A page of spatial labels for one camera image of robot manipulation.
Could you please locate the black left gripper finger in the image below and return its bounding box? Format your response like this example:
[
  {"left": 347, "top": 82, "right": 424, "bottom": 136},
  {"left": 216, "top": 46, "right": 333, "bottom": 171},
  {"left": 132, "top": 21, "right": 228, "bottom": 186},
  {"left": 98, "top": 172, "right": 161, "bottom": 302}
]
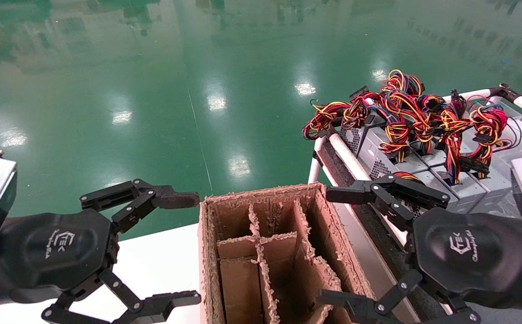
[
  {"left": 41, "top": 269, "right": 202, "bottom": 324},
  {"left": 80, "top": 179, "right": 200, "bottom": 234}
]

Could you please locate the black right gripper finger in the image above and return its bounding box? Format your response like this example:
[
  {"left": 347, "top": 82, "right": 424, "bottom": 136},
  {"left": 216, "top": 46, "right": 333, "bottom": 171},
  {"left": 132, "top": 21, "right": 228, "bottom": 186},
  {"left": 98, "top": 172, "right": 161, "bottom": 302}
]
[
  {"left": 317, "top": 269, "right": 482, "bottom": 324},
  {"left": 325, "top": 174, "right": 450, "bottom": 232}
]

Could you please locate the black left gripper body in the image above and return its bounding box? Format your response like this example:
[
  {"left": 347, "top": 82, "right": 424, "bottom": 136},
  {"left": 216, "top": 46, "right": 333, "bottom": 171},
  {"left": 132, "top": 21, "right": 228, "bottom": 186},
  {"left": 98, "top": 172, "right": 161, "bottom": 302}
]
[{"left": 0, "top": 209, "right": 120, "bottom": 303}]

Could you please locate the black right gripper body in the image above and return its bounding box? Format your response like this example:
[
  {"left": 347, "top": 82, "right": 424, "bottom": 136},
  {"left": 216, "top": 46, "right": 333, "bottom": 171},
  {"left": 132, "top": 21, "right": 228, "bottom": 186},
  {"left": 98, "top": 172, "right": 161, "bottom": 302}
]
[{"left": 412, "top": 211, "right": 522, "bottom": 296}]

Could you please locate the cart with white pipe rails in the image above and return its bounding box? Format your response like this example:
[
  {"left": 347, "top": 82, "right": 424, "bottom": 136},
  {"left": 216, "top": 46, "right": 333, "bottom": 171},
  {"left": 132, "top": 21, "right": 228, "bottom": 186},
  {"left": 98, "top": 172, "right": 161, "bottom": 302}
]
[{"left": 308, "top": 83, "right": 522, "bottom": 324}]

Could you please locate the worn cardboard box with dividers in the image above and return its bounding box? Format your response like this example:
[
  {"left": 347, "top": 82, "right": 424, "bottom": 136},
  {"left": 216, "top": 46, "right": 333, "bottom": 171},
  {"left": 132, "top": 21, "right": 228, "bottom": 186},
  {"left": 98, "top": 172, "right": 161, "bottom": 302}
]
[{"left": 198, "top": 182, "right": 376, "bottom": 324}]

